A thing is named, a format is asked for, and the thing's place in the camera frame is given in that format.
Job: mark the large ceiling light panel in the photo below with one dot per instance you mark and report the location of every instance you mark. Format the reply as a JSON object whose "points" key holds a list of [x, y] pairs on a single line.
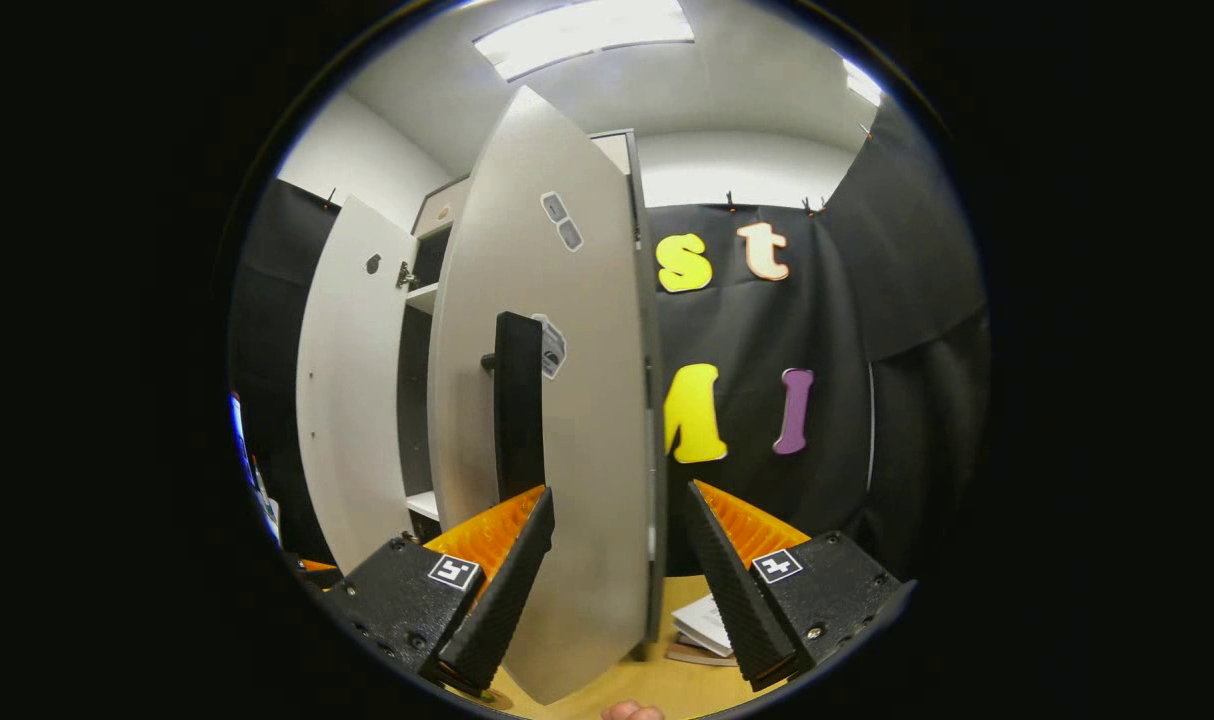
{"points": [[582, 35]]}

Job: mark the black backdrop cloth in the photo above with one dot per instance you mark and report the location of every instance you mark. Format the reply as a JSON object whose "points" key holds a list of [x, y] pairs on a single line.
{"points": [[837, 400]]}

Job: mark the small ceiling light panel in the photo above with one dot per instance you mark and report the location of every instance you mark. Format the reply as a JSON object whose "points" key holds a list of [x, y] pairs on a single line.
{"points": [[864, 82]]}

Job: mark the white picture book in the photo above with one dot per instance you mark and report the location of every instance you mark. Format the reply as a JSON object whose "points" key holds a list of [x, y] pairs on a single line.
{"points": [[705, 622]]}

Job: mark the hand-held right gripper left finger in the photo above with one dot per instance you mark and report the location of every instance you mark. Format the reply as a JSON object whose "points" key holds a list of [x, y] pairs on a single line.
{"points": [[507, 600]]}

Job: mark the white cabinet door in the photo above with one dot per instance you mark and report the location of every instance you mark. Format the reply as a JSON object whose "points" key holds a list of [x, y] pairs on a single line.
{"points": [[352, 400], [587, 420]]}

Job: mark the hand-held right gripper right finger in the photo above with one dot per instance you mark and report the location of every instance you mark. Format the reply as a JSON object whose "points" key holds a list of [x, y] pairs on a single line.
{"points": [[732, 600]]}

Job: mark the computer monitor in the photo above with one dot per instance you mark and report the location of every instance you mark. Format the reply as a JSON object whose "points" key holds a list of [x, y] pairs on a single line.
{"points": [[237, 430]]}

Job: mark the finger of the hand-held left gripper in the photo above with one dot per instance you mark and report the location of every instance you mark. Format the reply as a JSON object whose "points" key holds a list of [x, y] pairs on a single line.
{"points": [[317, 565]]}

